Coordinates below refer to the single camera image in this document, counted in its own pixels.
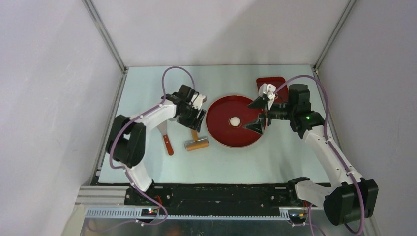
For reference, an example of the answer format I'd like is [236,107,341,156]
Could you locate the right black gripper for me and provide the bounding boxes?
[243,96,296,135]

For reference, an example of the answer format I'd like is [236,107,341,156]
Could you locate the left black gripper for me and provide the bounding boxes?
[177,103,206,133]

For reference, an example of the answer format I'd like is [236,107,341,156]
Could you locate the round red plate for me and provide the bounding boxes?
[206,95,261,148]

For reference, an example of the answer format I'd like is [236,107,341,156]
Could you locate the wooden double-ended roller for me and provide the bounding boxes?
[184,129,209,151]

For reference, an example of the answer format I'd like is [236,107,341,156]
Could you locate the rectangular red tray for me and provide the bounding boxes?
[255,76,290,105]

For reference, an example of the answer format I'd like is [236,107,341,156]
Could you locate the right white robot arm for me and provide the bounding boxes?
[243,84,379,226]

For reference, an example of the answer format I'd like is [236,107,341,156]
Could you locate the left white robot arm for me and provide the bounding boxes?
[106,85,207,205]

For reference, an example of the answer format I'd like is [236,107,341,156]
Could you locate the white dough ball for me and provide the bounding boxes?
[229,117,241,127]

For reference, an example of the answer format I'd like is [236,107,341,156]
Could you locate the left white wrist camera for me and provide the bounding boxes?
[191,93,207,110]

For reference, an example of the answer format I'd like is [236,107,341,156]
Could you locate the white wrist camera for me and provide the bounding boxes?
[259,83,276,110]
[191,93,207,110]

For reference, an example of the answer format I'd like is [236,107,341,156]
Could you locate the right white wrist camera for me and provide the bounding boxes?
[259,83,276,110]

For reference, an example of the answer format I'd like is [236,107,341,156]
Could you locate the metal scraper red handle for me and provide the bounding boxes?
[157,121,174,156]

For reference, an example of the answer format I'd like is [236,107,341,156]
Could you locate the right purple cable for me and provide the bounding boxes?
[273,75,366,235]

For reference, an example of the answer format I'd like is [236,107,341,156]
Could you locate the purple cable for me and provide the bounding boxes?
[109,66,197,227]
[273,75,366,235]

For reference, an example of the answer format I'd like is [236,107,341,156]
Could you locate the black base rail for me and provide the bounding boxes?
[123,184,318,217]

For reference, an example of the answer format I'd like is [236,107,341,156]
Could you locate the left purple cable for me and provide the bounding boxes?
[109,66,197,227]

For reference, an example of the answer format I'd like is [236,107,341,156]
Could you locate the aluminium frame front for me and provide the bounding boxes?
[75,185,372,219]

